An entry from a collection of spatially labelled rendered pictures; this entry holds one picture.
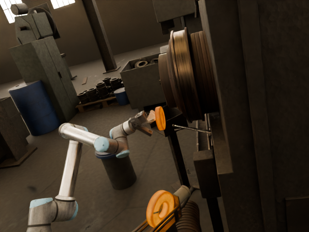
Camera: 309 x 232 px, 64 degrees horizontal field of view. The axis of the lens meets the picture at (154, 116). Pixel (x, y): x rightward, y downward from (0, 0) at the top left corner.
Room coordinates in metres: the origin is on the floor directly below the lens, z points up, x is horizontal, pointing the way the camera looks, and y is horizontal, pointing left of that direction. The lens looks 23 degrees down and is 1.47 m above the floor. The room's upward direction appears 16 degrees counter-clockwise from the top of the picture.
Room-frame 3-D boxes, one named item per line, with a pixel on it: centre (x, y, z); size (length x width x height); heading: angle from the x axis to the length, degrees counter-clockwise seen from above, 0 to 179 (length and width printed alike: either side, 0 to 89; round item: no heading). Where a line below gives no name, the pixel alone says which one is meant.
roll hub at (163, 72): (1.22, -0.12, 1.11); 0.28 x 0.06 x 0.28; 165
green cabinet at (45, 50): (4.70, 1.70, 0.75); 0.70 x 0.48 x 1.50; 165
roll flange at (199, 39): (1.18, -0.30, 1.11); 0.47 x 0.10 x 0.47; 165
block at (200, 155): (0.97, -0.17, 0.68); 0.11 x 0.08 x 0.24; 75
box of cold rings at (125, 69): (4.03, -0.25, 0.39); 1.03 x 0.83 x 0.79; 79
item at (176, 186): (1.76, -0.09, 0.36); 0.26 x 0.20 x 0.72; 20
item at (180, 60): (1.20, -0.22, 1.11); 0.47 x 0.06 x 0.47; 165
